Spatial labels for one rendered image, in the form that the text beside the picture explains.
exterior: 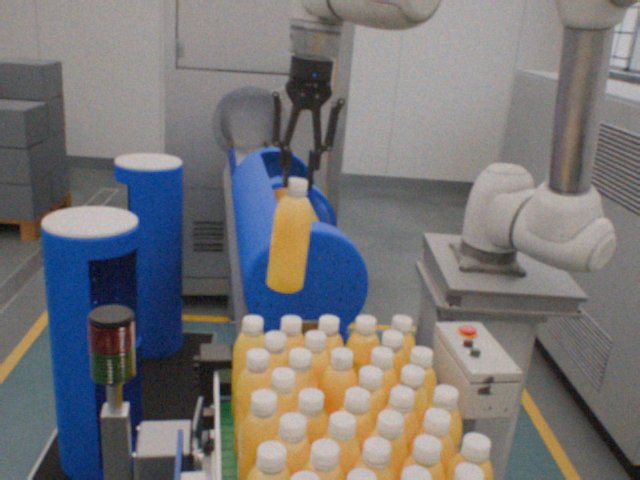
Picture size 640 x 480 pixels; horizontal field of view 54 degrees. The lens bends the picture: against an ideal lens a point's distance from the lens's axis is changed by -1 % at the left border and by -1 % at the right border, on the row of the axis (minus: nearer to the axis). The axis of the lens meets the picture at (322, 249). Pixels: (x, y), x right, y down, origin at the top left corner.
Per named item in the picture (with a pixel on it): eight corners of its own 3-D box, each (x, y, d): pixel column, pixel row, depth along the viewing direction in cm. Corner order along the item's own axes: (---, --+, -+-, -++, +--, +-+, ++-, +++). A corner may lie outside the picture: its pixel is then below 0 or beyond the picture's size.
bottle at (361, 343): (346, 397, 139) (355, 314, 132) (378, 407, 136) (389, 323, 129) (332, 413, 132) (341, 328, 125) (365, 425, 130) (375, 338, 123)
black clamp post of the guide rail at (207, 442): (214, 441, 121) (214, 406, 118) (214, 451, 118) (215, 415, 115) (202, 442, 120) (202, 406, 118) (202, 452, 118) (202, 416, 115)
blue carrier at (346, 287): (305, 229, 232) (318, 152, 222) (356, 349, 151) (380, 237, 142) (226, 220, 226) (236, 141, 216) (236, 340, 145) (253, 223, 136)
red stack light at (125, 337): (137, 333, 95) (136, 310, 93) (133, 355, 89) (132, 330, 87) (93, 333, 93) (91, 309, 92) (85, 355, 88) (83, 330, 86)
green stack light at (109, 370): (138, 362, 96) (137, 334, 95) (133, 385, 90) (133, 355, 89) (94, 363, 95) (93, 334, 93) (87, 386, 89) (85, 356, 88)
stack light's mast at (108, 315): (139, 396, 98) (136, 304, 93) (134, 421, 93) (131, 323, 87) (96, 397, 97) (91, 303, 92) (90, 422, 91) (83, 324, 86)
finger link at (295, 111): (308, 93, 111) (300, 90, 110) (288, 153, 114) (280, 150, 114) (304, 89, 114) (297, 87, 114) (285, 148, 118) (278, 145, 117)
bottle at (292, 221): (272, 294, 121) (284, 194, 114) (261, 278, 127) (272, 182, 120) (308, 293, 124) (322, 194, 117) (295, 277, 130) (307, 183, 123)
